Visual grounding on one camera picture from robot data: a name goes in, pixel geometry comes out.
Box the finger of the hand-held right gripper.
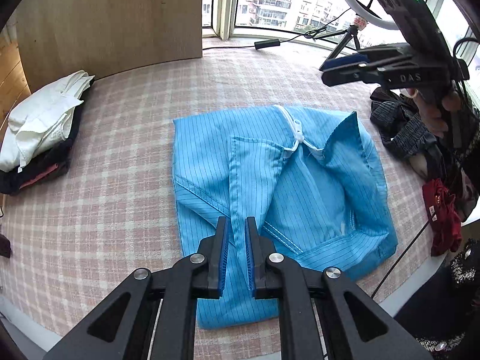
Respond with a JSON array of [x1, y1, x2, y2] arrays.
[[321, 63, 380, 88], [319, 52, 371, 72]]

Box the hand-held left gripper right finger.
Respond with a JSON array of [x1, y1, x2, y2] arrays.
[[244, 215, 434, 360]]

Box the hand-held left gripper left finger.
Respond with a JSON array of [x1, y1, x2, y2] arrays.
[[43, 215, 230, 360]]

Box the blue striped work coat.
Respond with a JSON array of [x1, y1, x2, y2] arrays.
[[172, 104, 399, 329]]

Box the black folded clothes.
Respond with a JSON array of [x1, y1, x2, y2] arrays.
[[0, 101, 83, 196]]

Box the person's right hand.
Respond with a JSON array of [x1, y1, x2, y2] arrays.
[[409, 87, 464, 139]]

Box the grey ribbed garment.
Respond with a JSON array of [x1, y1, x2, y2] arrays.
[[369, 87, 447, 162]]

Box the beige garment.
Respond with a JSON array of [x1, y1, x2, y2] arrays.
[[409, 154, 430, 179]]

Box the pink plaid tablecloth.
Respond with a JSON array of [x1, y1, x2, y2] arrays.
[[0, 45, 443, 360]]

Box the dark red garment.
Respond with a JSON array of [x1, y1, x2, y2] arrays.
[[422, 179, 464, 257]]

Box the pink folded garment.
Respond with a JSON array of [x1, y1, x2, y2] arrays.
[[19, 163, 61, 190]]

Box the person's black knit jacket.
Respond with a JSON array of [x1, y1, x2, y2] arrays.
[[394, 240, 480, 360]]

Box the white folded cloth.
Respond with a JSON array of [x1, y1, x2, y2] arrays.
[[0, 69, 95, 173]]

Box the light wooden board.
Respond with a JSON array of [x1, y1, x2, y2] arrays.
[[7, 0, 204, 91]]

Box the pine plank panel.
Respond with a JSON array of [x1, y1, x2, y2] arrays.
[[0, 26, 32, 136]]

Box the ring light cable with controller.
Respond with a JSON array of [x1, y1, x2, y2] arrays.
[[202, 0, 372, 51]]

